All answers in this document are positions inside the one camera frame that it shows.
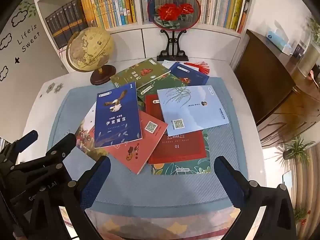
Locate olive green insect book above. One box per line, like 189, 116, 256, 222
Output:
110, 58, 172, 92

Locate patterned chair cushion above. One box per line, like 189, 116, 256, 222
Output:
85, 204, 242, 240

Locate blue white tissue box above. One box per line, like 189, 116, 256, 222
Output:
265, 27, 293, 55

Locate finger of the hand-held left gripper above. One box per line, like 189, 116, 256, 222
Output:
14, 133, 77, 178
0, 130, 38, 167

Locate pale picture book blue figure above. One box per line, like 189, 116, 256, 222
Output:
75, 102, 110, 162

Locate white bookcase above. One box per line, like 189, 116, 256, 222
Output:
32, 0, 259, 68

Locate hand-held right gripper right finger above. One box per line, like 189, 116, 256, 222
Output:
214, 156, 298, 240

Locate cartoon wall decals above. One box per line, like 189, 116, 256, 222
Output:
0, 0, 42, 83

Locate red tassel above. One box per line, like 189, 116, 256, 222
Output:
184, 61, 210, 75

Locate light blue textured mat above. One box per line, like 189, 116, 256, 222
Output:
46, 76, 250, 205

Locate spiky leaf potted plant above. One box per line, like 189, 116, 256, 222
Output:
282, 135, 315, 160

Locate embroidered round fan on stand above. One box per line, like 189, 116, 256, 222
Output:
147, 0, 202, 62

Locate dark green beetle book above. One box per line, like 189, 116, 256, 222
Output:
152, 130, 211, 176

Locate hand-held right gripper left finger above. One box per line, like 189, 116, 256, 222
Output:
59, 156, 112, 240

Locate light blue willow book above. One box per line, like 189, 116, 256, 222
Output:
157, 85, 230, 137

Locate dark red book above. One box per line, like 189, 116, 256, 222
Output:
145, 94, 208, 165

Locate navy blue book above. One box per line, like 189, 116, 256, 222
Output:
169, 62, 210, 87

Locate brown wooden cabinet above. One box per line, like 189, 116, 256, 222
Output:
234, 29, 320, 143

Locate potted green plant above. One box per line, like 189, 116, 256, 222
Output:
309, 16, 320, 45

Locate shelf books with dark volumes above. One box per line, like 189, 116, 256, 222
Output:
45, 0, 138, 49

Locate dark blue eagle book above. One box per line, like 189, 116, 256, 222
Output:
94, 81, 143, 148

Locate coral red book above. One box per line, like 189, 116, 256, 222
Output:
87, 110, 168, 175

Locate white paper card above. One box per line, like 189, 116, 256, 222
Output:
162, 59, 181, 70

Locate bright green leafy book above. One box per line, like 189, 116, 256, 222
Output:
137, 73, 194, 105

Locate shelf books with pale spines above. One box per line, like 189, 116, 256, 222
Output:
139, 0, 250, 34

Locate antique style desk globe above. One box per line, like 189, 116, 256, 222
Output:
66, 27, 117, 85

